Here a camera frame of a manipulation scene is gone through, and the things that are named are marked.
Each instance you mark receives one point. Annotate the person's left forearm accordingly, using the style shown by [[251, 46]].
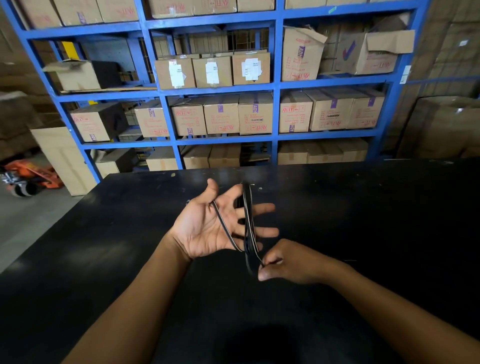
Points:
[[135, 311]]

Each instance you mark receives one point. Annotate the person's left thumb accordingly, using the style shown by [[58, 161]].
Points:
[[210, 191]]

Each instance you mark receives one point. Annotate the rows of brown cardboard boxes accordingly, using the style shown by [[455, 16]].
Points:
[[255, 112]]

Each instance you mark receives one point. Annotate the blue metal shelf rack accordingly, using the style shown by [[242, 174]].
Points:
[[276, 86]]

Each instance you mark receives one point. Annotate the yellow sign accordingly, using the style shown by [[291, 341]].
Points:
[[70, 50]]

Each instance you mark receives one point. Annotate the tall plain beige carton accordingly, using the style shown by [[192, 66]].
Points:
[[65, 161]]

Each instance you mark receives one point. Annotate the person's right forearm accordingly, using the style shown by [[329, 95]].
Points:
[[405, 322]]

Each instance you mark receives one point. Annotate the dim stack of brown cartons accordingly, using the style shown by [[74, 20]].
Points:
[[18, 112]]

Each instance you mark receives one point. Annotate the person's right thumb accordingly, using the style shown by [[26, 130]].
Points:
[[270, 272]]

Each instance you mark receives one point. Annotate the person's left little finger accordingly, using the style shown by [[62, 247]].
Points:
[[255, 246]]

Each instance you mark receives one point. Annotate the orange pallet jack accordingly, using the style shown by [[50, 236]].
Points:
[[32, 174]]

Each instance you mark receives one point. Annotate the wrapped stack of large cartons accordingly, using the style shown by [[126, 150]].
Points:
[[438, 123]]

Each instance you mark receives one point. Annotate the person's left middle finger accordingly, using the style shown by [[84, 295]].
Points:
[[260, 210]]

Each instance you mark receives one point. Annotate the white paper label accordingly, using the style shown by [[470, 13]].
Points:
[[405, 74]]

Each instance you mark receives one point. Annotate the person's right hand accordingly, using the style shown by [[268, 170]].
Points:
[[300, 262]]

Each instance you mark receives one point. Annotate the person's left hand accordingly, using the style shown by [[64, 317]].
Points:
[[200, 228]]

